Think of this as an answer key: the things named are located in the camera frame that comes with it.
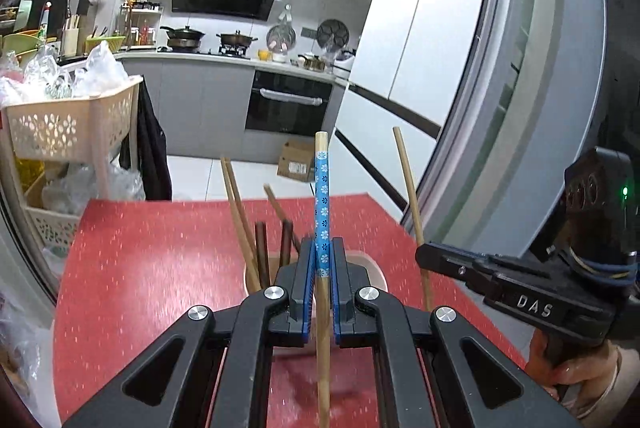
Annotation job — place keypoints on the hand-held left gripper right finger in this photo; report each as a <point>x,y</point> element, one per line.
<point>339,293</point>

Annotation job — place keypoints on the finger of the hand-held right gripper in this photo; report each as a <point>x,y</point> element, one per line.
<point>450,264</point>

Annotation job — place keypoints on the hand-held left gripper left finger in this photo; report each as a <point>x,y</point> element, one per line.
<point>307,293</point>

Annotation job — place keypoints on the white beige utensil holder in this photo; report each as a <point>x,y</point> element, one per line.
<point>372,270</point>

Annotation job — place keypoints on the plain wooden chopstick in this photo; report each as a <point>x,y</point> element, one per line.
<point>407,178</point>
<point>234,203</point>
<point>280,213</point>
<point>241,203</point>

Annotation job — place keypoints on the blue floral wooden chopstick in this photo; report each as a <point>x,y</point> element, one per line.
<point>322,188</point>

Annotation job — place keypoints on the person's right hand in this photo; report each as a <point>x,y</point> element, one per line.
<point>580,370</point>

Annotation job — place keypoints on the cardboard box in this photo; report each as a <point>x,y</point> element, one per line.
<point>295,160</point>

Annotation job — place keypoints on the black built-in oven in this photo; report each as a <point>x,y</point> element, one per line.
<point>287,107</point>

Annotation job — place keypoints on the grey kitchen cabinet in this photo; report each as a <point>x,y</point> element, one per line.
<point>200,107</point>

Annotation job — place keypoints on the black hanging garment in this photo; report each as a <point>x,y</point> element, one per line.
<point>147,147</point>

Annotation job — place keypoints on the white refrigerator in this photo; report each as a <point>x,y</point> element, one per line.
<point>425,47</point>

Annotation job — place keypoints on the white rice cooker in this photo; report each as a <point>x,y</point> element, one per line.
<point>344,60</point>

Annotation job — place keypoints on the round metal rack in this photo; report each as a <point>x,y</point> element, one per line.
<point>281,38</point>
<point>332,33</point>

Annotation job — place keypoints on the dark cooking pot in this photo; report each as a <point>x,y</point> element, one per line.
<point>236,40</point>

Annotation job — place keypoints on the dark wok with lid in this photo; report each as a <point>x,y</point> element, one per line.
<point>184,36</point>

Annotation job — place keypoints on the beige plastic basket cart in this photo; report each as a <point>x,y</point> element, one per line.
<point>60,127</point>

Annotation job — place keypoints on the clear plastic bags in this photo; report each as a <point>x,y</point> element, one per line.
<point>100,72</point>

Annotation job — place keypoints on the white spice rack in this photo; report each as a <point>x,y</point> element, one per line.
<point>145,25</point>

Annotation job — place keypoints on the green colander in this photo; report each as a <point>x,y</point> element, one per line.
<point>105,43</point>

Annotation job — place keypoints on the green plastic bowl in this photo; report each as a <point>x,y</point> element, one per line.
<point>20,42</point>

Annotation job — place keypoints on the kitchen faucet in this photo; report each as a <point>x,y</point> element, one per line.
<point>56,0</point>

